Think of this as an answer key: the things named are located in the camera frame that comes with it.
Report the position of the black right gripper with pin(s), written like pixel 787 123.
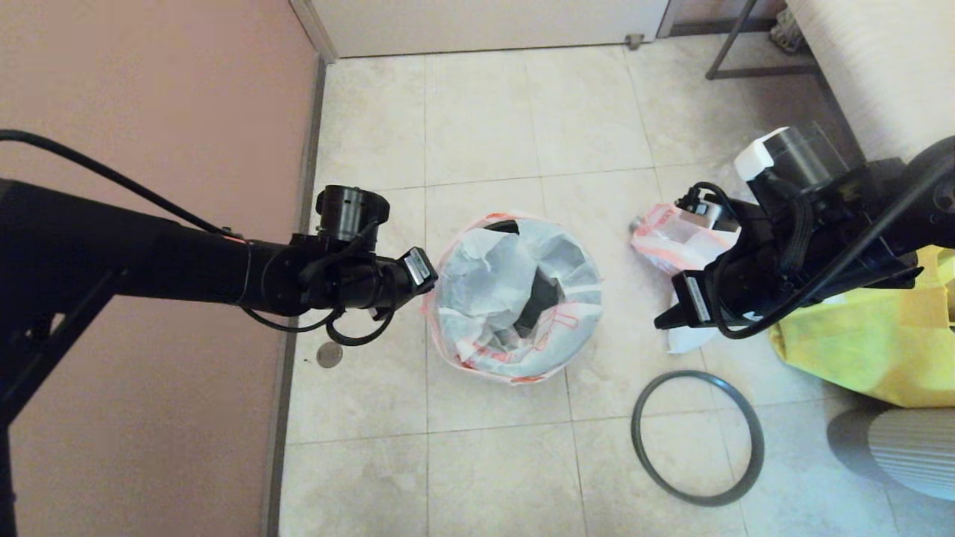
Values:
pixel 735 287

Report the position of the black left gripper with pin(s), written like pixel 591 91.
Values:
pixel 395 280

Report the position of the used trash bag red print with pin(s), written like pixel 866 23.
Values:
pixel 671 239

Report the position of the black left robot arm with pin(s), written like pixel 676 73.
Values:
pixel 112 246

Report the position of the black round trash bin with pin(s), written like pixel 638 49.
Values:
pixel 543 298

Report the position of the clear plastic bag dark contents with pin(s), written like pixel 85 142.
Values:
pixel 727 175

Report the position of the yellow fabric bag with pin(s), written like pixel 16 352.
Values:
pixel 858 350

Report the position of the round metal floor socket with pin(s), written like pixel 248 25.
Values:
pixel 330 355

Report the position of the white ribbed cylinder container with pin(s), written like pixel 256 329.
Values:
pixel 903 451

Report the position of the white door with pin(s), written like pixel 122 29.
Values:
pixel 485 26

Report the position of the small metal door stop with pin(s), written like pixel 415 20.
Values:
pixel 634 43

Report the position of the grey patterned slipper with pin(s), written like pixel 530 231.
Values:
pixel 787 33

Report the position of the cream textured table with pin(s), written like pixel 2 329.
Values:
pixel 873 74

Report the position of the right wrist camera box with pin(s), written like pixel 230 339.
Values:
pixel 709 212

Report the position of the grey metal frame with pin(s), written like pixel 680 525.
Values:
pixel 753 74

